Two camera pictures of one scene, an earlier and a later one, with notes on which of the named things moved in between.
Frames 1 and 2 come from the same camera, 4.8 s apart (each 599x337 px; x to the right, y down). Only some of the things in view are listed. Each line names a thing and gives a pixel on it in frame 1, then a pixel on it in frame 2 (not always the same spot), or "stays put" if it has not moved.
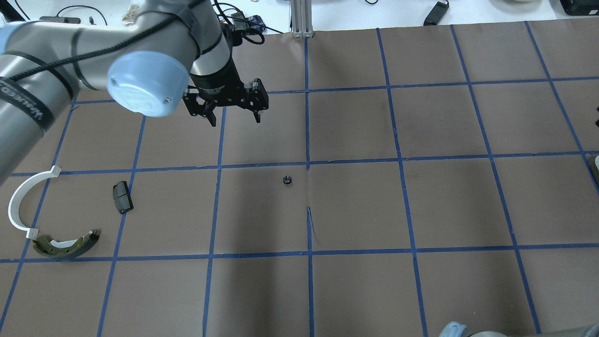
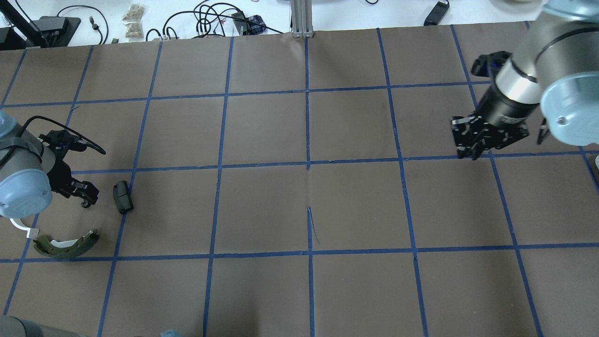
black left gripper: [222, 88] -> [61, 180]
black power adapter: [436, 14] stays put
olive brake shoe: [63, 248] stays put
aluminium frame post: [301, 18] stays put
